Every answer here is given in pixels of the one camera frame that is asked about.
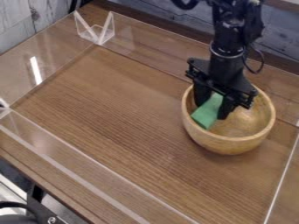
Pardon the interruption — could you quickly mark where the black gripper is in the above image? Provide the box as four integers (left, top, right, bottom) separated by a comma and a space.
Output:
185, 46, 257, 120

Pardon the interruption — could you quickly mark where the green rectangular stick block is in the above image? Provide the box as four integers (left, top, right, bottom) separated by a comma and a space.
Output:
190, 93, 222, 130

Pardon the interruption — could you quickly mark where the wooden bowl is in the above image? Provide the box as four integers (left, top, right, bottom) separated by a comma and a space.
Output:
181, 87, 276, 155

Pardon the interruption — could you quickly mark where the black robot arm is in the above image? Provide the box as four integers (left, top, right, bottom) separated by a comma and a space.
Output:
172, 0, 264, 120

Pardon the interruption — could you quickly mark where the clear acrylic enclosure wall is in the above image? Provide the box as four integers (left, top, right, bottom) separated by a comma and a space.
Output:
0, 12, 299, 224

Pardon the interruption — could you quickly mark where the clear acrylic corner bracket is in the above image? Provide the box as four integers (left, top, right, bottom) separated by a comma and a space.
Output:
73, 11, 114, 46

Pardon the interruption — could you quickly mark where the black table leg frame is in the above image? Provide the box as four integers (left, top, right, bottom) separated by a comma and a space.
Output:
26, 185, 68, 224

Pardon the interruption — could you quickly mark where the black cable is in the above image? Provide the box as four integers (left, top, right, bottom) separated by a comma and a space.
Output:
0, 199, 29, 214

